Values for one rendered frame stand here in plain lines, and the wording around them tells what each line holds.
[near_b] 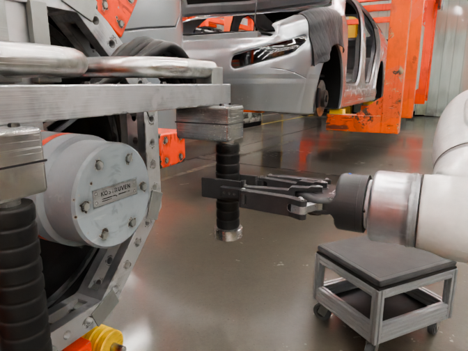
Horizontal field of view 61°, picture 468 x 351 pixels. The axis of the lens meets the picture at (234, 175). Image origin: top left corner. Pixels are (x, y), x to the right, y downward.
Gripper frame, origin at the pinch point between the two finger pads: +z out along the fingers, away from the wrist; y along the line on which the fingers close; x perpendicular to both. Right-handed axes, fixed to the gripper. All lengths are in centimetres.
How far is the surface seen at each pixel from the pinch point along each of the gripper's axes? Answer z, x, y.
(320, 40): 60, 47, 262
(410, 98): 10, -4, 537
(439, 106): -23, -50, 1275
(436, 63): -3, 72, 1276
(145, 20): 57, 34, 52
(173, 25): 57, 35, 67
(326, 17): 59, 65, 272
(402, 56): 8, 39, 344
